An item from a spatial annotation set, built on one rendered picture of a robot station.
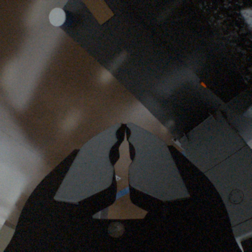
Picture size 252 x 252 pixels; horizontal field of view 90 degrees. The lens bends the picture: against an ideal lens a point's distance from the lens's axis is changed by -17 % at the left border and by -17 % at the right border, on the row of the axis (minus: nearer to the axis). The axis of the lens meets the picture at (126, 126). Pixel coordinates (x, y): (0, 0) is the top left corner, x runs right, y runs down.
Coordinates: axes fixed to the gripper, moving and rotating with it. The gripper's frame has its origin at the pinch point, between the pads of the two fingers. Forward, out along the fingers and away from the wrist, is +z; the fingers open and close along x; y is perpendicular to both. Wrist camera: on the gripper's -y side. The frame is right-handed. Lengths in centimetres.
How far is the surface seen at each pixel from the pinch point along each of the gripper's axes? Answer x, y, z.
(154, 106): 17, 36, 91
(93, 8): -18, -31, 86
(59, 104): -57, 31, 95
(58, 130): -66, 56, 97
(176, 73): 31, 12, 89
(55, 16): -38, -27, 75
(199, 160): 44, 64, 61
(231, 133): 64, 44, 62
